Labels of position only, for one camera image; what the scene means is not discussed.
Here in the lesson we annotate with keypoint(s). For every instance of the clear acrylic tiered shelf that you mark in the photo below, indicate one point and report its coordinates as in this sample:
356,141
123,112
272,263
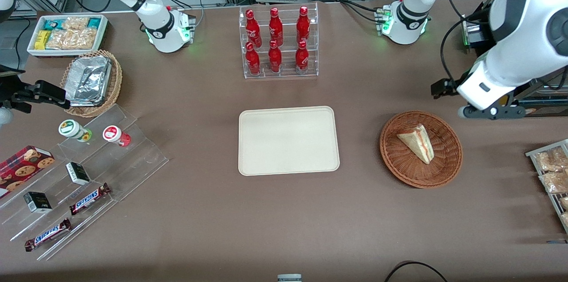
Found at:
133,166

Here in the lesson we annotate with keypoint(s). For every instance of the red cookie box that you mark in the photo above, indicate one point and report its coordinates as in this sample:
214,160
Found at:
22,166

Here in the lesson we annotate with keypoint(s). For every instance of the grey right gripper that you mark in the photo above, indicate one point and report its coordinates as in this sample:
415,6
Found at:
17,95

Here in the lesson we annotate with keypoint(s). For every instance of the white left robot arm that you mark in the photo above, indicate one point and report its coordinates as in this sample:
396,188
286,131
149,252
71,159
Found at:
523,29

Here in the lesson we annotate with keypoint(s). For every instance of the tan wicker basket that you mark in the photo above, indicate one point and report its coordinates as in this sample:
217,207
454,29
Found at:
116,82

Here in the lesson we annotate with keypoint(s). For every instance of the red lid snack cup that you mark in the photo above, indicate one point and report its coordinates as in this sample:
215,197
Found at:
113,134

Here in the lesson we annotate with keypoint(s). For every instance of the triangular sandwich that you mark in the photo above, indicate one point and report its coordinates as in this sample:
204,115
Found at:
419,142

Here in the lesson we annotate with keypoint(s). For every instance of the green lid snack cup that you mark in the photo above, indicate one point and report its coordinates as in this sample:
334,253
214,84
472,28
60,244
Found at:
71,128

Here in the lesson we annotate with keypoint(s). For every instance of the white snack tray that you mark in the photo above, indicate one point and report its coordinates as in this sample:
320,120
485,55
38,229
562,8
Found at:
104,29

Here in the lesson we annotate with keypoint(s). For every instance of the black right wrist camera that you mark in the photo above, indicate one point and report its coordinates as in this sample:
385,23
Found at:
44,91

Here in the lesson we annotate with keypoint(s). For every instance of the brown wicker basket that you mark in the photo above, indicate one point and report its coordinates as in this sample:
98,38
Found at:
408,166

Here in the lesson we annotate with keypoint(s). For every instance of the small black box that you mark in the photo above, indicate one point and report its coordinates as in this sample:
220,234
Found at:
77,173
37,202

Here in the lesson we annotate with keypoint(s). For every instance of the teal snack packet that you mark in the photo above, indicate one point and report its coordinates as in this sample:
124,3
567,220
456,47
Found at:
53,24
94,22

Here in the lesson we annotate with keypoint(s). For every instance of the clear acrylic bottle rack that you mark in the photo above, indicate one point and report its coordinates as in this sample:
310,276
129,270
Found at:
288,11

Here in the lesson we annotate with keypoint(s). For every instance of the red cola bottle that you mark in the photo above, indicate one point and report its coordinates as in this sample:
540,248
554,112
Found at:
275,25
275,58
253,60
303,22
301,58
253,27

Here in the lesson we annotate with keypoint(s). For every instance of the aluminium foil container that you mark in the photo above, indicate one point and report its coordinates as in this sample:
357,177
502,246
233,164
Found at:
88,80

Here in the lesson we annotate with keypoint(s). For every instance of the small grey device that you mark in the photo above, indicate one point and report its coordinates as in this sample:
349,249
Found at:
289,278

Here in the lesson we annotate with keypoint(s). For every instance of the yellow snack packet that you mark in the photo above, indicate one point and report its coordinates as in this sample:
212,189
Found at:
42,39

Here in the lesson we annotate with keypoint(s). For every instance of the clear bag of pastry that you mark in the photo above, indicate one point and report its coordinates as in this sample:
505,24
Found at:
554,182
552,159
564,203

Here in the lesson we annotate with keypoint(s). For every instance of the metal tray of pastries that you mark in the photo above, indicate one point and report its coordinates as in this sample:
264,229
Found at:
554,202

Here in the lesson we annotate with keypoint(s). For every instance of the Snickers chocolate bar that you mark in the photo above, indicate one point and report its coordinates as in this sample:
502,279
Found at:
46,234
88,198

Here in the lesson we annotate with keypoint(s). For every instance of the clear bag of crackers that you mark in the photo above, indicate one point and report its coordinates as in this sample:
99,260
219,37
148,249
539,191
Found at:
71,39
75,23

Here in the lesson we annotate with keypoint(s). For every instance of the beige plastic tray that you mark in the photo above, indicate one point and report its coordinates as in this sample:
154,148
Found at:
288,140

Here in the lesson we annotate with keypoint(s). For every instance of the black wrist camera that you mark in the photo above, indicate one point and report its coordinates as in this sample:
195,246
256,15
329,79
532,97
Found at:
443,88
44,91

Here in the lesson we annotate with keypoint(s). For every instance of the black food warmer display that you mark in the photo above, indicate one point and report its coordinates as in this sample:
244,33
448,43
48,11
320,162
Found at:
546,111

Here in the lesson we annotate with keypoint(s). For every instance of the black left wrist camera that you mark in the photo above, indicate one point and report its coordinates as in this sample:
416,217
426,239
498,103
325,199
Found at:
443,88

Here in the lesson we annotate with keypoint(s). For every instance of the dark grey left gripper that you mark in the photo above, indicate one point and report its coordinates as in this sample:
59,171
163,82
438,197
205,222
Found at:
444,87

